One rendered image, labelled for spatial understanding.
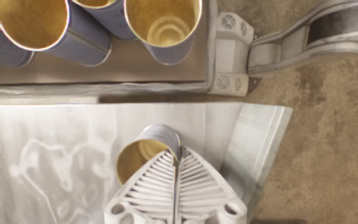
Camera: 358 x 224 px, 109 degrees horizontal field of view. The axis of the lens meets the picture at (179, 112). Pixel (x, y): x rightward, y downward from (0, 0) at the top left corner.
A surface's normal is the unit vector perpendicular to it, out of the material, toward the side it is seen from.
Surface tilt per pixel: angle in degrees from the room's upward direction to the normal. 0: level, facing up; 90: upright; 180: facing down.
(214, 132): 0
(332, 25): 48
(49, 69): 2
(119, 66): 2
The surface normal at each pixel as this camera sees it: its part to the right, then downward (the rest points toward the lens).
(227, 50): -0.01, 0.11
